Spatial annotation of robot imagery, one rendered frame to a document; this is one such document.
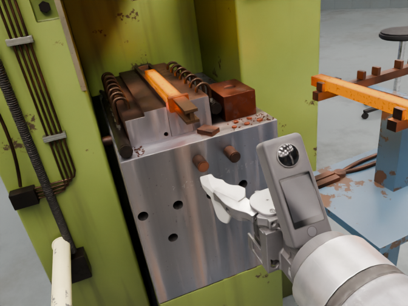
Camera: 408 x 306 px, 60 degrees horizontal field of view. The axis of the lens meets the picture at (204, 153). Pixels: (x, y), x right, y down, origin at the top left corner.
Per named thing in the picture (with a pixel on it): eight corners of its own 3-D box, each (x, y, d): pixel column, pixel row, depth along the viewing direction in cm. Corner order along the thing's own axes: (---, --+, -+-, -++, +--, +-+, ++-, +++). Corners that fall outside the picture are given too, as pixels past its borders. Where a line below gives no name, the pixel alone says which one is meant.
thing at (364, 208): (508, 192, 82) (510, 184, 82) (379, 255, 71) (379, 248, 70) (399, 144, 107) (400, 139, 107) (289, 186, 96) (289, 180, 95)
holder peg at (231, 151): (241, 161, 80) (240, 150, 79) (230, 164, 79) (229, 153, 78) (234, 153, 83) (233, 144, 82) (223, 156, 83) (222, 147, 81)
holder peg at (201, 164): (210, 170, 78) (208, 159, 77) (198, 173, 77) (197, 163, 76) (204, 163, 81) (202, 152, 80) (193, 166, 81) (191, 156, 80)
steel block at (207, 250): (282, 257, 104) (277, 119, 84) (159, 304, 95) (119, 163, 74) (214, 172, 152) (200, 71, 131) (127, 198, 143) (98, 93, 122)
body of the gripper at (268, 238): (244, 243, 46) (295, 316, 36) (238, 190, 42) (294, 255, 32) (294, 225, 48) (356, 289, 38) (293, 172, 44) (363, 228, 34)
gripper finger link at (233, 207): (206, 206, 44) (265, 232, 39) (205, 197, 44) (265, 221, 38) (229, 188, 47) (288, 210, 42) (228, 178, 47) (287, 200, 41)
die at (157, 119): (212, 125, 85) (207, 92, 81) (131, 147, 80) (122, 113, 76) (168, 84, 121) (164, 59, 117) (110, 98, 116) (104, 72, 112)
